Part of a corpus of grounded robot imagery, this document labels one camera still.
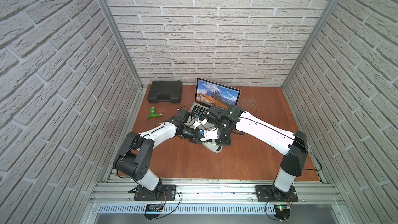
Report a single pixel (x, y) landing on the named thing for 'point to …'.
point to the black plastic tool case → (165, 90)
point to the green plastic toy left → (153, 113)
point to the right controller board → (282, 211)
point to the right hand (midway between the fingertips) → (221, 138)
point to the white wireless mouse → (213, 146)
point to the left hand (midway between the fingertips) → (210, 141)
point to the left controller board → (153, 211)
